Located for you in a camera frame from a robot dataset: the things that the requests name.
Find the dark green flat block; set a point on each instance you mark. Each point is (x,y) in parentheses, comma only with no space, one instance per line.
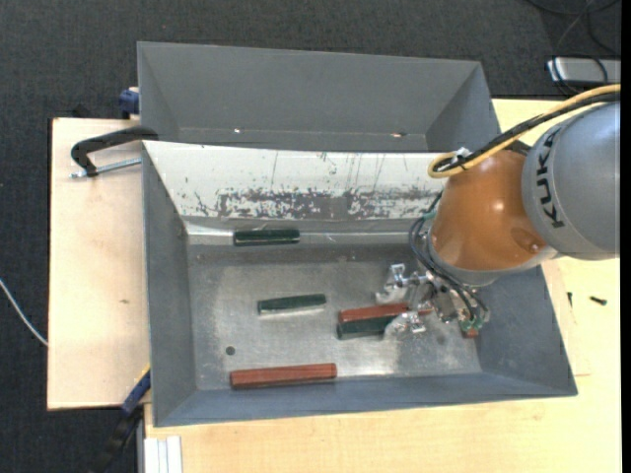
(360,329)
(266,237)
(291,303)

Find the pale wood flat board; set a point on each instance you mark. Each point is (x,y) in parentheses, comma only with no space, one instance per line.
(93,274)

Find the red-brown flat block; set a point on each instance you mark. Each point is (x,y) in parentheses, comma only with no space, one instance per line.
(370,312)
(283,375)

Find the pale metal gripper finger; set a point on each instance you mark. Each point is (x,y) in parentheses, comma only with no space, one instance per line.
(413,324)
(398,275)

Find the grey metal bin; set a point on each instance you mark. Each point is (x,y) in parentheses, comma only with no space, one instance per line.
(296,91)

